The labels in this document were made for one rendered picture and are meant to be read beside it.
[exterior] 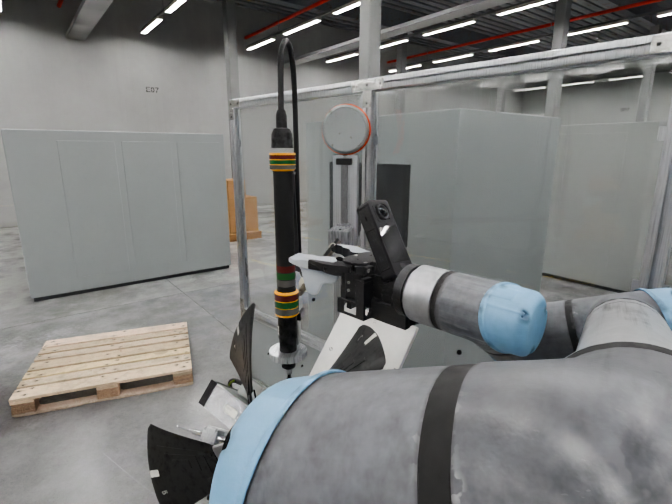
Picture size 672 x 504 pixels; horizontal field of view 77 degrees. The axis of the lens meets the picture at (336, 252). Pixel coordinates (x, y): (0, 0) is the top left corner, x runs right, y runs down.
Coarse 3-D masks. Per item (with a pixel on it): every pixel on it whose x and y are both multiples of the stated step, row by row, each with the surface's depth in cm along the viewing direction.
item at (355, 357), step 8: (360, 328) 100; (368, 328) 96; (368, 336) 92; (376, 336) 89; (352, 344) 96; (360, 344) 92; (368, 344) 89; (376, 344) 87; (344, 352) 97; (352, 352) 91; (360, 352) 88; (368, 352) 86; (376, 352) 84; (336, 360) 98; (344, 360) 91; (352, 360) 87; (360, 360) 85; (368, 360) 83; (376, 360) 82; (384, 360) 81; (336, 368) 90; (344, 368) 87; (352, 368) 85; (360, 368) 83; (368, 368) 81; (376, 368) 80
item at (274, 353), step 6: (300, 300) 79; (300, 306) 79; (300, 312) 78; (300, 318) 78; (300, 324) 80; (300, 330) 80; (300, 336) 80; (270, 348) 78; (276, 348) 78; (300, 348) 78; (306, 348) 78; (270, 354) 76; (276, 354) 76; (282, 354) 76; (288, 354) 76; (294, 354) 76; (300, 354) 76; (306, 354) 77; (276, 360) 75; (282, 360) 74; (288, 360) 74; (294, 360) 75; (300, 360) 75
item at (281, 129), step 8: (280, 112) 67; (280, 120) 67; (280, 128) 67; (288, 128) 68; (272, 136) 68; (280, 136) 67; (288, 136) 67; (272, 144) 68; (280, 144) 67; (288, 144) 68; (280, 320) 75; (288, 320) 74; (296, 320) 76; (280, 328) 75; (288, 328) 75; (296, 328) 76; (280, 336) 76; (288, 336) 75; (296, 336) 76; (280, 344) 76; (288, 344) 76; (296, 344) 77; (288, 352) 76; (288, 368) 77
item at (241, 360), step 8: (248, 312) 108; (240, 320) 113; (248, 320) 107; (240, 328) 112; (248, 328) 105; (240, 336) 110; (248, 336) 104; (232, 344) 117; (240, 344) 109; (248, 344) 103; (232, 352) 117; (240, 352) 108; (248, 352) 101; (232, 360) 117; (240, 360) 109; (248, 360) 101; (240, 368) 110; (248, 368) 100; (240, 376) 111; (248, 376) 99; (248, 384) 98; (248, 392) 97; (248, 400) 102
